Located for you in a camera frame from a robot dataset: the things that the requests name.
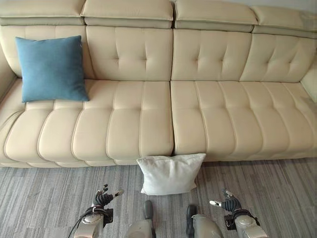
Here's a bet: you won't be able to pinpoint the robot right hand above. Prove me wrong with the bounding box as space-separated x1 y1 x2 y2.
209 188 242 212

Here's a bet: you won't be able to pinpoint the blue square cushion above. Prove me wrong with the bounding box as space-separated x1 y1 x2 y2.
15 35 90 103

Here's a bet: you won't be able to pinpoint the white square cushion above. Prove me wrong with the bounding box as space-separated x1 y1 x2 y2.
136 153 207 195

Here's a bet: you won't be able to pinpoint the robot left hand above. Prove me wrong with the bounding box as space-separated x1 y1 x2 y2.
92 183 124 208

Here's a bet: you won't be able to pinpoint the cream leather sofa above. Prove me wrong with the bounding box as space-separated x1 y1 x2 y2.
0 0 317 169

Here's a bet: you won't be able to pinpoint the robot leg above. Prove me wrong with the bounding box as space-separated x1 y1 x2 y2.
123 200 157 238
186 204 223 238

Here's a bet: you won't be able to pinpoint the robot left leg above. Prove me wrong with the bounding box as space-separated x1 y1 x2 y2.
123 200 157 238

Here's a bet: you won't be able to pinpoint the robot right leg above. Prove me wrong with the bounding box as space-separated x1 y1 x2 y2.
186 204 223 238

